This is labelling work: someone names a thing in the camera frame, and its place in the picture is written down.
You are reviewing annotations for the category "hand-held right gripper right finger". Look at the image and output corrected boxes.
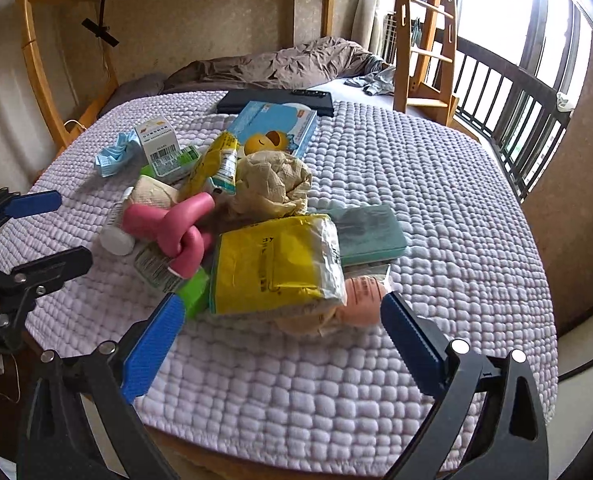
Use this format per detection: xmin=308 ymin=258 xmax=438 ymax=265
xmin=379 ymin=290 xmax=549 ymax=480

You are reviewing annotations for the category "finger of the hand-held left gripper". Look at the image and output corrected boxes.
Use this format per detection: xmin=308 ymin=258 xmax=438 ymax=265
xmin=0 ymin=187 xmax=62 ymax=246
xmin=0 ymin=246 xmax=93 ymax=311

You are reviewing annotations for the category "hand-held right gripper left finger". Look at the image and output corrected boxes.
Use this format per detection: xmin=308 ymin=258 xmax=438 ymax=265
xmin=16 ymin=292 xmax=187 ymax=480

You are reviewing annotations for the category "large yellow cloth package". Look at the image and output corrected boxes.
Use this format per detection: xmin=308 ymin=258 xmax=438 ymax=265
xmin=209 ymin=214 xmax=347 ymax=317

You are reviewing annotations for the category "lavender quilted mat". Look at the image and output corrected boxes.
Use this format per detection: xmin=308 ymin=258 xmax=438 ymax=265
xmin=0 ymin=91 xmax=559 ymax=476

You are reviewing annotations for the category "small white bottle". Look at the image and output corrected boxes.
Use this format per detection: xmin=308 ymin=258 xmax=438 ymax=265
xmin=99 ymin=187 xmax=137 ymax=256

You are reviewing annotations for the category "green capped tube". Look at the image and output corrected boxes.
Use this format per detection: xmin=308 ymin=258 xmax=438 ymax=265
xmin=134 ymin=240 xmax=211 ymax=320

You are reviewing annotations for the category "white wardrobe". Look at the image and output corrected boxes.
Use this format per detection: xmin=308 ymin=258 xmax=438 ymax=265
xmin=0 ymin=35 xmax=52 ymax=196

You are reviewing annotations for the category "blue face mask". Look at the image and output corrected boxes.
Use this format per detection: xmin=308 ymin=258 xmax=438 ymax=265
xmin=94 ymin=129 xmax=144 ymax=178

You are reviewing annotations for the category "teal flat packet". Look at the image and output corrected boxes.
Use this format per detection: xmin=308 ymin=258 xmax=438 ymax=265
xmin=326 ymin=205 xmax=409 ymax=266

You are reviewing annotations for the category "pink foam twist curler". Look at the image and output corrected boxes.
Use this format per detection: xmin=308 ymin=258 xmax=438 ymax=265
xmin=124 ymin=192 xmax=214 ymax=281

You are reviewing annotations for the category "white medicine box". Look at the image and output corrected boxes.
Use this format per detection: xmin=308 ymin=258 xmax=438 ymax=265
xmin=135 ymin=116 xmax=183 ymax=161

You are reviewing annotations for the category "green white barcode box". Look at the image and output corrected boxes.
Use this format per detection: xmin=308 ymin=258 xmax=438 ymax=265
xmin=141 ymin=146 xmax=200 ymax=183

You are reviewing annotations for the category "grey pillow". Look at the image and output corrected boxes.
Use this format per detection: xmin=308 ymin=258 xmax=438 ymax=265
xmin=99 ymin=74 xmax=167 ymax=116

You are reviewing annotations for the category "slim yellow plastic packet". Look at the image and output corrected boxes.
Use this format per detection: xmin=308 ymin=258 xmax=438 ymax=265
xmin=179 ymin=131 xmax=240 ymax=206

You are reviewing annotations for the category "crumpled brown paper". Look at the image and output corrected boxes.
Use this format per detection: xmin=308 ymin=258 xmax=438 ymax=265
xmin=229 ymin=151 xmax=313 ymax=221

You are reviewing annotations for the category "black flat box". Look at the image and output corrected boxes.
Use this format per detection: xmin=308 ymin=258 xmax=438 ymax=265
xmin=216 ymin=89 xmax=335 ymax=117

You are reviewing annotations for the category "grey mattress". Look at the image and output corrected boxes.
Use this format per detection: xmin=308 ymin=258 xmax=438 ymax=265
xmin=321 ymin=77 xmax=454 ymax=126

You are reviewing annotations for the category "blue duck tissue box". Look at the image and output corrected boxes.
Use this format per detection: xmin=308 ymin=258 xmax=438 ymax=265
xmin=225 ymin=101 xmax=318 ymax=160

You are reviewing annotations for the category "black railing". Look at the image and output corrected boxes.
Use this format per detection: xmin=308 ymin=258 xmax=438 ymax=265
xmin=446 ymin=35 xmax=577 ymax=201

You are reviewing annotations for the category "grey crumpled clothing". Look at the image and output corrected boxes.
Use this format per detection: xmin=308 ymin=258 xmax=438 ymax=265
xmin=343 ymin=67 xmax=397 ymax=97

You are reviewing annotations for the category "brown duvet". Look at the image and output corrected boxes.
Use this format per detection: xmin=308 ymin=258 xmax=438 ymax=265
xmin=164 ymin=37 xmax=394 ymax=93

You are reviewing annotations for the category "white slatted panel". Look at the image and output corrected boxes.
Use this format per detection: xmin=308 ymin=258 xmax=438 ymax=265
xmin=351 ymin=0 xmax=399 ymax=63

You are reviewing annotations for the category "large window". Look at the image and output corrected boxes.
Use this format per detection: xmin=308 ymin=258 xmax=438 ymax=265
xmin=453 ymin=0 xmax=593 ymax=111

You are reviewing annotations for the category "wooden bunk bed frame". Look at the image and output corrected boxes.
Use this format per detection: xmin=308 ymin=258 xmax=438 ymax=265
xmin=16 ymin=0 xmax=459 ymax=161

